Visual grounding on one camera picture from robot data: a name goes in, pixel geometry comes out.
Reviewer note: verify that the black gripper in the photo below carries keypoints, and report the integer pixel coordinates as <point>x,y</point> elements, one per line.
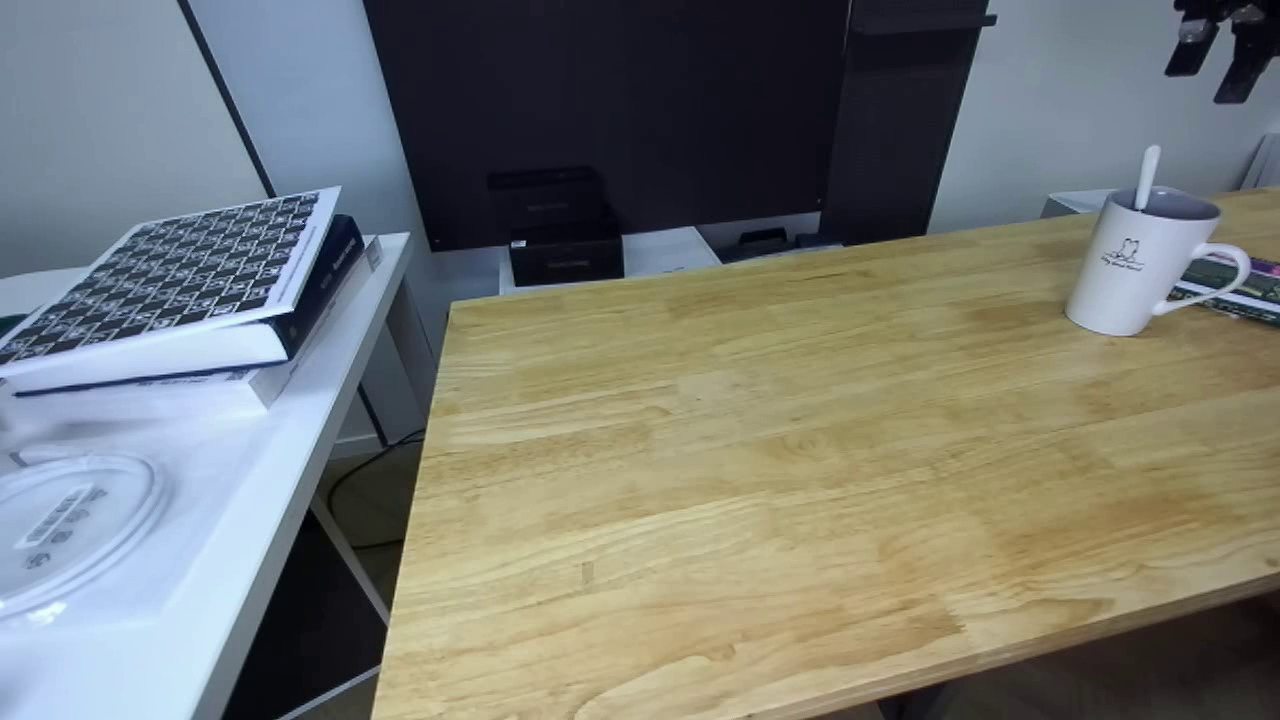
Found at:
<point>1221,6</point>

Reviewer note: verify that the white mug with grey interior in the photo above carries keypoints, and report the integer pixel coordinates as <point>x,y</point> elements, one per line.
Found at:
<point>1135,273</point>

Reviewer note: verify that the teal card box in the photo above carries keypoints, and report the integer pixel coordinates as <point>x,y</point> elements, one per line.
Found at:
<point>1233,287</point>

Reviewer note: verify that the black upright stand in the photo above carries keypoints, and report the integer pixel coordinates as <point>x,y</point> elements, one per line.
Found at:
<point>906,123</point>

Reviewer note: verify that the white low platform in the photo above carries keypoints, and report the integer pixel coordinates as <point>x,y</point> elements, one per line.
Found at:
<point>667,249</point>

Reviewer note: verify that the large black panel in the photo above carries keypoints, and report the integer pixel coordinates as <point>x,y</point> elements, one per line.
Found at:
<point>602,93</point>

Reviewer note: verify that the small black box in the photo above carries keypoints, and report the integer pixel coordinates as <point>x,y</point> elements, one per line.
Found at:
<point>555,220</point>

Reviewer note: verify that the thin black slanted pole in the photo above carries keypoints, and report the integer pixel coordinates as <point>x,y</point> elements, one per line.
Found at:
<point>227,103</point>

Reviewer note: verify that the checkered pattern board box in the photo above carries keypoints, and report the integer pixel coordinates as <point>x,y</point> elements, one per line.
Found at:
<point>173,283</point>

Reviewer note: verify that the white side table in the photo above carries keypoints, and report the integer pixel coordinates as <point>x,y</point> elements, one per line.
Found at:
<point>203,506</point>

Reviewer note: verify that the round clear plastic lid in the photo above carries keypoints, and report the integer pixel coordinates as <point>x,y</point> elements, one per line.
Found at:
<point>73,526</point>

